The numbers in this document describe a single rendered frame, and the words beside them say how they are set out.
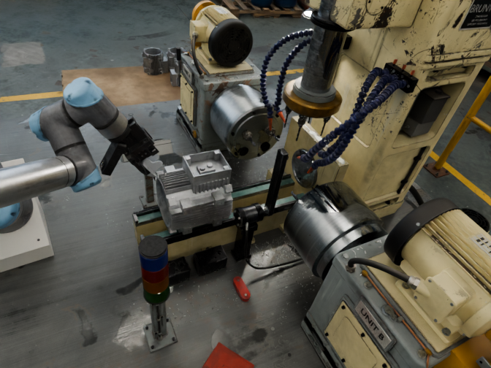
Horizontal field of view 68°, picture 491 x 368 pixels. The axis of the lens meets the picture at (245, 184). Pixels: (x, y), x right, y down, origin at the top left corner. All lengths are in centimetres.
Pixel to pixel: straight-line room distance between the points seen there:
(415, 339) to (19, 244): 111
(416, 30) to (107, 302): 116
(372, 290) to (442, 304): 17
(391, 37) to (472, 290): 70
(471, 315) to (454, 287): 6
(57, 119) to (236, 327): 75
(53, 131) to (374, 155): 93
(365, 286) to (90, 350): 75
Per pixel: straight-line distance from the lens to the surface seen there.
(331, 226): 100
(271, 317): 120
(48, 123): 98
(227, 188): 110
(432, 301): 79
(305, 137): 132
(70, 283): 128
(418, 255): 83
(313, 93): 109
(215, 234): 125
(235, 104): 139
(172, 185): 108
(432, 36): 109
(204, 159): 115
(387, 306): 88
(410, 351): 86
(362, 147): 128
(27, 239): 131
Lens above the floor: 185
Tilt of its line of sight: 42 degrees down
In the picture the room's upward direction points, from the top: 10 degrees clockwise
